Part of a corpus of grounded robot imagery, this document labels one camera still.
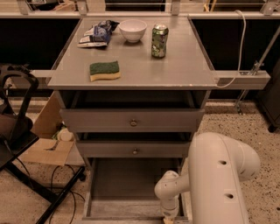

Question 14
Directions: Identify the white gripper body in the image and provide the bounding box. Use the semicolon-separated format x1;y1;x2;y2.
160;198;179;219

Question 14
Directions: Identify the grey middle drawer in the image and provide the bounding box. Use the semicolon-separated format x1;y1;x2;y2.
76;141;190;158

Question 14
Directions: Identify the white ceramic bowl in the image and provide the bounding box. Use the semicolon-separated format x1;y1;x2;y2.
119;19;147;43

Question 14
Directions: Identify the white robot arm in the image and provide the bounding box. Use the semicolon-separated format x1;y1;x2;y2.
154;132;261;224

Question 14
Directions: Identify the grey top drawer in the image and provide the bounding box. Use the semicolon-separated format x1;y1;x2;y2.
60;108;204;133

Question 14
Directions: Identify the metal clamp rod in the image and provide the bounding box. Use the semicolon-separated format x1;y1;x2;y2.
235;25;280;115

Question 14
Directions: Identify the white plastic bottle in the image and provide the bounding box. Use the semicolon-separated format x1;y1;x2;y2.
57;129;74;142

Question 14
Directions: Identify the black chair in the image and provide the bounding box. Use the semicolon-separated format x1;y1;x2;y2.
0;64;86;224

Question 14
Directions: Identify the black cabinet at right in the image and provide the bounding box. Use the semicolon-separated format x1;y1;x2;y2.
257;59;280;132

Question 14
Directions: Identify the blue chip bag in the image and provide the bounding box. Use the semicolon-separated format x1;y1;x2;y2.
77;20;119;48

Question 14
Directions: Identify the grey aluminium rail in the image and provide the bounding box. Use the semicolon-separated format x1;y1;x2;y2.
214;70;270;90

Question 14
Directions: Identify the black floor cable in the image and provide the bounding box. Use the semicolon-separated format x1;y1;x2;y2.
47;164;93;224

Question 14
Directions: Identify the cardboard box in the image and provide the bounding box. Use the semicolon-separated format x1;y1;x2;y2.
21;94;74;165

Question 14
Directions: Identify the green soda can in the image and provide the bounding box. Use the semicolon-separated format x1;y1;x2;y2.
151;24;169;58

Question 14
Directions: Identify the green yellow sponge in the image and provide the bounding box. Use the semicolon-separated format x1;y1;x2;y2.
89;61;121;81

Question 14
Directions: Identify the white cable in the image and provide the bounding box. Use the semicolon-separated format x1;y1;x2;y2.
214;10;248;89

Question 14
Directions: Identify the grey bottom drawer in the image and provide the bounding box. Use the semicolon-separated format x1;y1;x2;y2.
77;158;180;224

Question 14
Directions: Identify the grey drawer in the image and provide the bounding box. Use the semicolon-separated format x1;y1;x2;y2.
77;158;180;224
76;141;190;158
60;108;204;133

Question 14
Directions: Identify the grey drawer cabinet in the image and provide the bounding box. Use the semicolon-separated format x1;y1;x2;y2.
48;17;215;168

